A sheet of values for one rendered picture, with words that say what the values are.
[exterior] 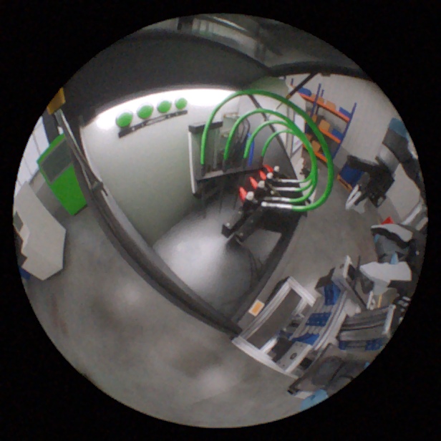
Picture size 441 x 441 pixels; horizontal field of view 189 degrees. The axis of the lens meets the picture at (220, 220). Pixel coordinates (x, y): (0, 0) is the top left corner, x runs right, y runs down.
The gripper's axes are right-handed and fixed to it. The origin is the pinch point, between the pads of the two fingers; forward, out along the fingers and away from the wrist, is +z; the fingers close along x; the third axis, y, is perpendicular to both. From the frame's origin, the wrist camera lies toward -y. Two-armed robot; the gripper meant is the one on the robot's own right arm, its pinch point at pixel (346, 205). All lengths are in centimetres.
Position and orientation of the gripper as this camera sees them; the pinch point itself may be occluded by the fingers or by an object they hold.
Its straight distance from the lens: 48.2
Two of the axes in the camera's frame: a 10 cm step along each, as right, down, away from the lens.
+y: 7.7, 5.6, -3.1
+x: 6.4, -6.1, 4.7
